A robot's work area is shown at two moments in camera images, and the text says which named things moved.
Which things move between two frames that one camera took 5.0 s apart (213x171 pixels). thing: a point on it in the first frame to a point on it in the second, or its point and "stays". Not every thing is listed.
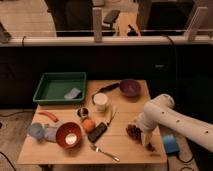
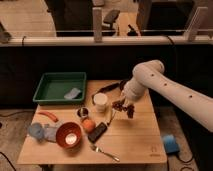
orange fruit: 88,125 stays
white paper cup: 100,102 stays
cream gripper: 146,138 to 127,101
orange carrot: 52,116 stays
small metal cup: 82,112 stays
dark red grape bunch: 135,133 to 119,106
